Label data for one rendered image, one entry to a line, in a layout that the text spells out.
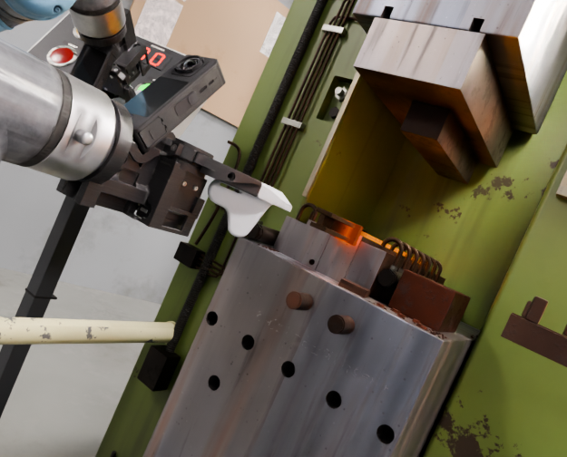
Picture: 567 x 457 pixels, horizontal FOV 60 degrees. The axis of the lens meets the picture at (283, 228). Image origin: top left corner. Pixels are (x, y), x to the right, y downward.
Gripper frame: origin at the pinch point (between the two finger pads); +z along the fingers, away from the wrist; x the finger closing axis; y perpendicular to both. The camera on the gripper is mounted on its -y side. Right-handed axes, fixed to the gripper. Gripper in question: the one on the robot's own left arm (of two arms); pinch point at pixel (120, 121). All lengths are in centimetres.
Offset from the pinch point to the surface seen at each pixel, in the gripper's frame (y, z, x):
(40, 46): 9.6, 1.5, 25.5
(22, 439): -59, 100, 20
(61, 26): 16.4, 1.5, 25.5
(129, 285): 37, 250, 77
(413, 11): 32, -19, -41
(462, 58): 24, -20, -52
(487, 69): 29, -16, -57
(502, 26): 28, -24, -55
